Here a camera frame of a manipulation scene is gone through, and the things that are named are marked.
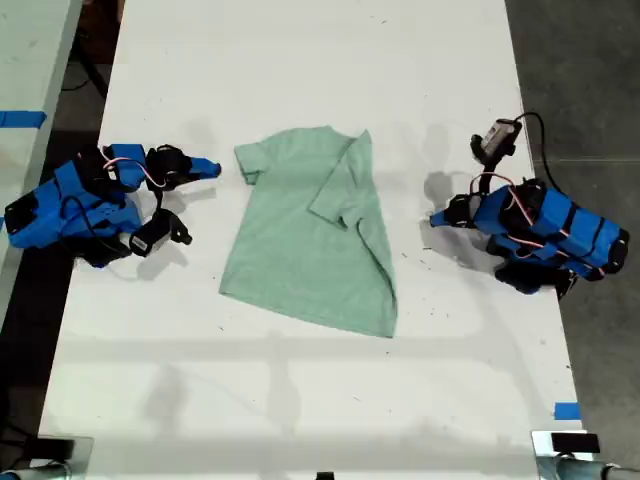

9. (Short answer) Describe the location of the pale green T-shirt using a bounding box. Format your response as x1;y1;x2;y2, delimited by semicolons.
218;125;400;340

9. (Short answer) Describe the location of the long blue tape strip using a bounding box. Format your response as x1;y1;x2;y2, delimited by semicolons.
0;109;49;131

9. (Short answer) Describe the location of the white side table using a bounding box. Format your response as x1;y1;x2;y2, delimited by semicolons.
0;0;85;324

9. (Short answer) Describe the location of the metal table clamp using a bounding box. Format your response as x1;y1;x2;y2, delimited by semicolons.
33;435;96;472
530;429;602;460

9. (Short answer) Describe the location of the short black camera stalk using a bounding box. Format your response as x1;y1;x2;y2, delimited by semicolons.
168;219;194;246
468;148;517;197

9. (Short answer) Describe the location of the black white camera box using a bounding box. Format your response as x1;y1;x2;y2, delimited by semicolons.
128;209;177;259
469;117;524;162

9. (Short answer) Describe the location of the black floor cable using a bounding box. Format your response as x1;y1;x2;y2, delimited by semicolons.
62;47;112;100

